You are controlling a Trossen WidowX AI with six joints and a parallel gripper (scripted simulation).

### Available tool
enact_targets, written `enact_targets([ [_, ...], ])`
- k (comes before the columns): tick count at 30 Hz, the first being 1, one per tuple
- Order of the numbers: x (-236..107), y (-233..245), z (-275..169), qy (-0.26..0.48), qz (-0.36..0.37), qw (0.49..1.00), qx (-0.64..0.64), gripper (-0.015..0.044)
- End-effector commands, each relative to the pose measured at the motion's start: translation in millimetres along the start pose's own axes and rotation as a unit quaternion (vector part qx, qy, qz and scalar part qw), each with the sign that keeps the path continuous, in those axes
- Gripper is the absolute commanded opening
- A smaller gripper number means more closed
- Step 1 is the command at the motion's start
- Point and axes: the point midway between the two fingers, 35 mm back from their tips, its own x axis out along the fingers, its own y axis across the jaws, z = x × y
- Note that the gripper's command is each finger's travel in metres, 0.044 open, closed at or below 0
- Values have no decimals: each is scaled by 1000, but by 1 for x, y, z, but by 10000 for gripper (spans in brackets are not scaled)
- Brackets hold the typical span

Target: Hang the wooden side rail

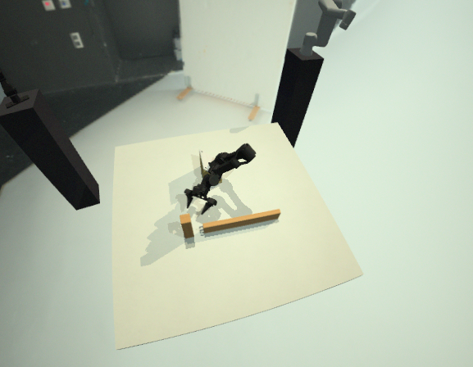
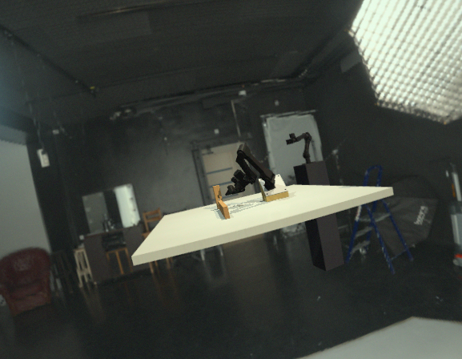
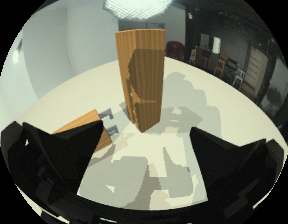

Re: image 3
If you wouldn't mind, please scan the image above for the wooden post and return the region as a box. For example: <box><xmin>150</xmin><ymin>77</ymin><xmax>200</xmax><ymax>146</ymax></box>
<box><xmin>115</xmin><ymin>28</ymin><xmax>165</xmax><ymax>133</ymax></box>

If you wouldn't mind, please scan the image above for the wooden rail with steel hooks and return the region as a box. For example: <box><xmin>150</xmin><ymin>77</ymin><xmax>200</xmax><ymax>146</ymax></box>
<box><xmin>54</xmin><ymin>108</ymin><xmax>119</xmax><ymax>153</ymax></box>

